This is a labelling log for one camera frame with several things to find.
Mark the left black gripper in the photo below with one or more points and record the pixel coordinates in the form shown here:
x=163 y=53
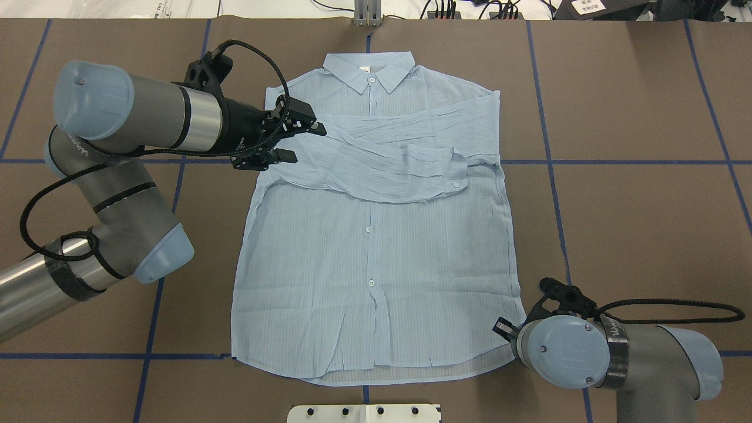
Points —
x=240 y=125

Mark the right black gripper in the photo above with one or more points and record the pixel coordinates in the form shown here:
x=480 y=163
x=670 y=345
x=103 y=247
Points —
x=504 y=327

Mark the light blue button shirt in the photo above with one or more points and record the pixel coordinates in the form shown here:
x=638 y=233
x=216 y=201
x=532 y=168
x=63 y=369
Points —
x=386 y=253

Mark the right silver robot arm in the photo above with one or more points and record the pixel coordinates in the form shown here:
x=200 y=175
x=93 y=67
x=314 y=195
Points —
x=658 y=370

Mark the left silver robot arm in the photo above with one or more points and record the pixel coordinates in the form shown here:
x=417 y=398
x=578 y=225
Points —
x=106 y=121

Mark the black usb hub upper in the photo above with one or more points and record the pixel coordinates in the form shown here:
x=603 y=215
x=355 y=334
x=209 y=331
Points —
x=440 y=10

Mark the black usb hub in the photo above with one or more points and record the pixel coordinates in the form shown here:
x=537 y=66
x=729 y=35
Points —
x=501 y=11
x=440 y=10

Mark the black usb hub lower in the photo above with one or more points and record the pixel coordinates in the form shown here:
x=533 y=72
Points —
x=501 y=11

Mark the black labelled box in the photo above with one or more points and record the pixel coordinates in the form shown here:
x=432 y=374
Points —
x=602 y=10

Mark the aluminium frame post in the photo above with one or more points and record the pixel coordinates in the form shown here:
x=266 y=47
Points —
x=367 y=13

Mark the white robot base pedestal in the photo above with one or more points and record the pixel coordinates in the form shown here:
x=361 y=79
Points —
x=366 y=413

